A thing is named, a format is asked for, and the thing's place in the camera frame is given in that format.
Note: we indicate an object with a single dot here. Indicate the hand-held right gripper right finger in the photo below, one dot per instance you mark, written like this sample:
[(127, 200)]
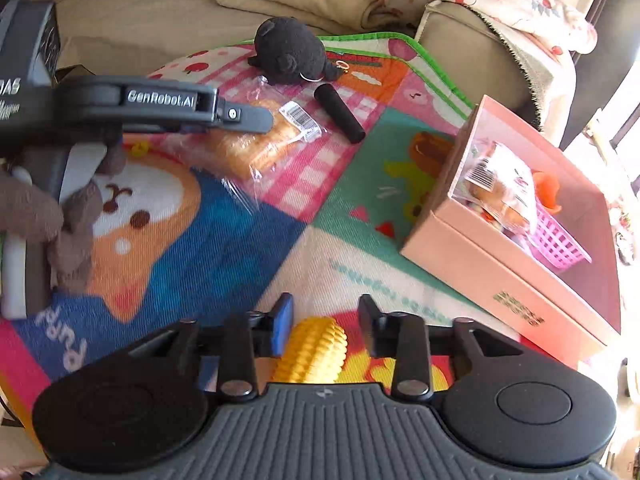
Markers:
[(367, 315)]

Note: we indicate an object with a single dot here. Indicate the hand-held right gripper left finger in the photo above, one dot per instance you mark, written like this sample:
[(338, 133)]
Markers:
[(284, 310)]

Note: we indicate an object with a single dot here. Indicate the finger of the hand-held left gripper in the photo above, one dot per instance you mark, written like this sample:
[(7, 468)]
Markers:
[(250, 119)]

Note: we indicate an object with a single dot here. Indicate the bread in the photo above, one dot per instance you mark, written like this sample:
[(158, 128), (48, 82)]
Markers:
[(260, 145)]

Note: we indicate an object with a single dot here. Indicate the yellow toy corn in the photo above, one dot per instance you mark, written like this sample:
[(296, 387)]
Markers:
[(315, 350)]

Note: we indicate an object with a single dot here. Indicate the pink cardboard box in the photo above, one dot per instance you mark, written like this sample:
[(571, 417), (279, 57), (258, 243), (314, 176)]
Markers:
[(490, 280)]

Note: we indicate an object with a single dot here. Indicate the pastries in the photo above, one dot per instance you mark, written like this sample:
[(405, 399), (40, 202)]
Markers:
[(500, 185)]

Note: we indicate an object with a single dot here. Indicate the pink plastic basket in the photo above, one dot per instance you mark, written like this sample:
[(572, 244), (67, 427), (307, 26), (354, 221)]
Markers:
[(560, 245)]

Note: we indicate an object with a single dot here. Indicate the orange plastic toy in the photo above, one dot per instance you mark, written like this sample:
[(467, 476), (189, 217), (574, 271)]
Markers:
[(547, 189)]

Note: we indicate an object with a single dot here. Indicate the person's left hand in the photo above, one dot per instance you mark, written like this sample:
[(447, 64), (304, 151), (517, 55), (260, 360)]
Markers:
[(75, 240)]

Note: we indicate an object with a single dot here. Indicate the black plush toy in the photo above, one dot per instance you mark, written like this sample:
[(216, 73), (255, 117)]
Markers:
[(290, 50)]

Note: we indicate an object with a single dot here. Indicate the black foam cylinder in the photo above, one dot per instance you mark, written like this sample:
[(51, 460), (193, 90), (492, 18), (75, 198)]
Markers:
[(340, 112)]

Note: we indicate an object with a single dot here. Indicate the colourful printed play mat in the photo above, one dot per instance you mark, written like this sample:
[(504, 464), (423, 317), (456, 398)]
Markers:
[(210, 240)]

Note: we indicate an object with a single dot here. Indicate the beige sofa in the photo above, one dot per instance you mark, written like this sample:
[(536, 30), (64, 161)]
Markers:
[(450, 30)]

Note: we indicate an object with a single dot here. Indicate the fringed beige cloth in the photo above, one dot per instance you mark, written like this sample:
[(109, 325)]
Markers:
[(535, 70)]

